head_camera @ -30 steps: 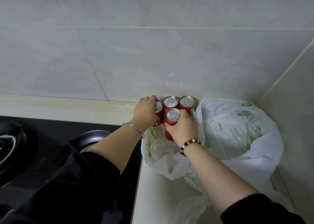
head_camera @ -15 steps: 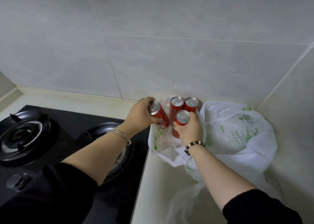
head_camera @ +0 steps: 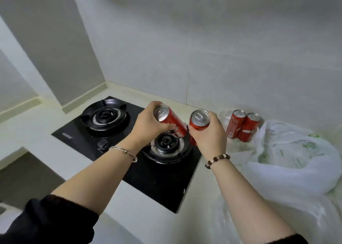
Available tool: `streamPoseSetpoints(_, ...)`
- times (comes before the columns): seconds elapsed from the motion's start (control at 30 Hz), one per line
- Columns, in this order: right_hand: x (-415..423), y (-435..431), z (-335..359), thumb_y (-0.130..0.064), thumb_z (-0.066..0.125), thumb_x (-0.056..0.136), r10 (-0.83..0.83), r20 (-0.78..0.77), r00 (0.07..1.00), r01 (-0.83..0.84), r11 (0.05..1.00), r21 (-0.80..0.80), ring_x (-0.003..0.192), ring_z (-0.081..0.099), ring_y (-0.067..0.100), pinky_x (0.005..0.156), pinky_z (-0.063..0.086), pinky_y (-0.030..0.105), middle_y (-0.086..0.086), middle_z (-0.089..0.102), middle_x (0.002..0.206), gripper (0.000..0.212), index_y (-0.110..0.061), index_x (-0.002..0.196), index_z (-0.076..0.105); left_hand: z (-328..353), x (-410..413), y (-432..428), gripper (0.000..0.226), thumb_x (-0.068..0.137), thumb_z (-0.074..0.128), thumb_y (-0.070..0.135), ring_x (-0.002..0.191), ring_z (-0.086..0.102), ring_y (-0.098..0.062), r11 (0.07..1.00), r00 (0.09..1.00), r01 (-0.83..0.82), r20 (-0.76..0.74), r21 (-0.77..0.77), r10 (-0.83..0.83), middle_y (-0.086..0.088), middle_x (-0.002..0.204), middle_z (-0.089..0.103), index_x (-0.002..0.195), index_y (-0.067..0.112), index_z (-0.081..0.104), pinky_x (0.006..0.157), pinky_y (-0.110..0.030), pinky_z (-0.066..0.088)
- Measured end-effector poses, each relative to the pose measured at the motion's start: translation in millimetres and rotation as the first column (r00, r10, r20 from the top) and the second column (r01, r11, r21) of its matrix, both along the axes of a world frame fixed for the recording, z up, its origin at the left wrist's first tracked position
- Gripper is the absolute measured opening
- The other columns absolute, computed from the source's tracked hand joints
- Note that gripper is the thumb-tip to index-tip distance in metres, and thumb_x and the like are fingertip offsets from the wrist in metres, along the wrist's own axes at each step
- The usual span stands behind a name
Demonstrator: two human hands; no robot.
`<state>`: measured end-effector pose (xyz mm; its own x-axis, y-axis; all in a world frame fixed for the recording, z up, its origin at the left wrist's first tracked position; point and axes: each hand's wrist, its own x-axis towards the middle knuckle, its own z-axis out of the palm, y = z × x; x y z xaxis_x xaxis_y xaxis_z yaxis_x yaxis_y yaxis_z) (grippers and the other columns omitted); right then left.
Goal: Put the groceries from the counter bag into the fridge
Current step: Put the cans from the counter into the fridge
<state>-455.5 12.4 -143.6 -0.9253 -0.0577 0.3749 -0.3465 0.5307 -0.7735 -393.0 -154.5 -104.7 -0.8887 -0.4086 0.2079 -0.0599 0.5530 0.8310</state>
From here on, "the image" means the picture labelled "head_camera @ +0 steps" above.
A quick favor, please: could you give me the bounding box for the person's left hand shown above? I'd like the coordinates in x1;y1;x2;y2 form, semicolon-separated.
120;101;176;157

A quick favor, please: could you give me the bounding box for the person's right hand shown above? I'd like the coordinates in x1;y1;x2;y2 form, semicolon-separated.
188;112;228;160

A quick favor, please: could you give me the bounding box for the person's left forearm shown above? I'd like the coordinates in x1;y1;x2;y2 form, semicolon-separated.
51;150;138;216

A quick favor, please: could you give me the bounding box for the person's right forearm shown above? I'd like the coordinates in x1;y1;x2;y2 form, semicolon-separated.
211;158;296;243

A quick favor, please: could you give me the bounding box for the person's black right sleeve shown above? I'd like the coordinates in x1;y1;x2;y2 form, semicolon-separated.
270;233;309;244

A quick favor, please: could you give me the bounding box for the person's black sleeve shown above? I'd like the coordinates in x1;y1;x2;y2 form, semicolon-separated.
270;233;309;244
0;195;99;244

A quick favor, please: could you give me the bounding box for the person's black left sleeve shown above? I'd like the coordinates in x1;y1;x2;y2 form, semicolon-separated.
0;195;99;244

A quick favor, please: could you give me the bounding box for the silver bangle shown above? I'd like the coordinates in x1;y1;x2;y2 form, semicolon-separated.
109;146;138;163

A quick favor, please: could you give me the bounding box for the black glass gas hob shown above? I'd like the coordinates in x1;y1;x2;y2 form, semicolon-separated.
51;96;202;214

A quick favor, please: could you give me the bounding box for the white plastic bag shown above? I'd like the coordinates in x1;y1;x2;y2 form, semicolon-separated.
218;109;342;196

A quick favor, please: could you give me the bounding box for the dark grey cabinet panel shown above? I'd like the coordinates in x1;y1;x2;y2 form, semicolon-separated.
0;151;66;211

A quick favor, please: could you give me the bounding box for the brown white beaded bracelet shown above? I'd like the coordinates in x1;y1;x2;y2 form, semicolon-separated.
204;153;231;170

